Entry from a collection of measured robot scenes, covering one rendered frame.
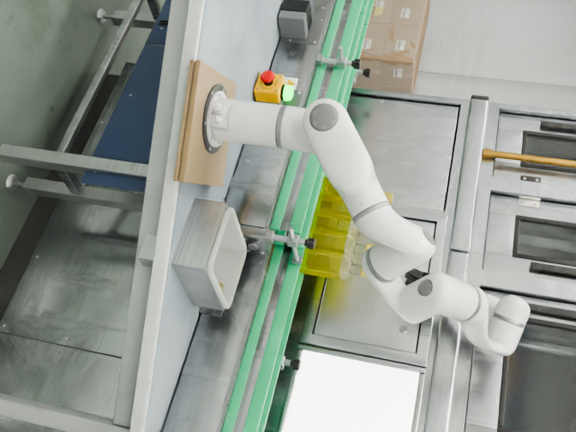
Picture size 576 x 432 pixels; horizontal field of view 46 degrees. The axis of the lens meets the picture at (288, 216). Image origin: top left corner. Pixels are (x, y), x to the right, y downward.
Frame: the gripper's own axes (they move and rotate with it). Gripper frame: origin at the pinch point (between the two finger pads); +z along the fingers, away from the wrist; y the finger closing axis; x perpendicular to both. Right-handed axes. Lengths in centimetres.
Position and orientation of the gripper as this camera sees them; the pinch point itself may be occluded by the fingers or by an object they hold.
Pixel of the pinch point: (412, 279)
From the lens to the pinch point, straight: 177.8
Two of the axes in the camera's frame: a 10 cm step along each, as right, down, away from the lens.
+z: -8.8, -3.6, 3.3
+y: -1.1, -5.2, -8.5
